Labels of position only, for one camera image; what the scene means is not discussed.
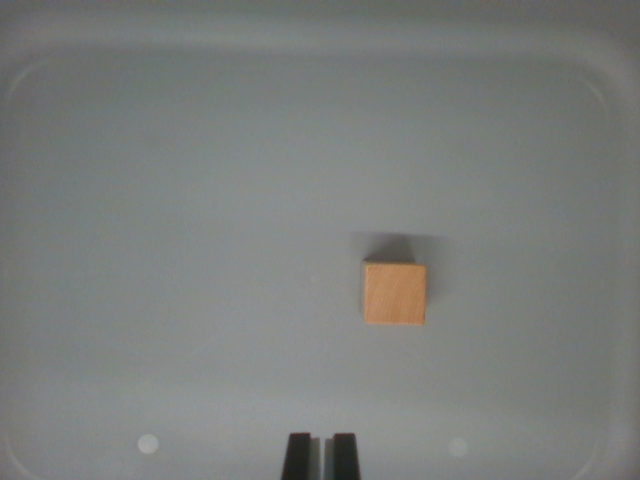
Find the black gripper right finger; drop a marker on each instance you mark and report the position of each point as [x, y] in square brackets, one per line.
[345, 460]

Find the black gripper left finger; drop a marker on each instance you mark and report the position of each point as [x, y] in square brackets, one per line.
[299, 460]

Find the grey plastic tray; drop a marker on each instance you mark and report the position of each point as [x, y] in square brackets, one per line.
[200, 200]

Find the wooden cube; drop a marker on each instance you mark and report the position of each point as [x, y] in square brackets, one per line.
[395, 295]

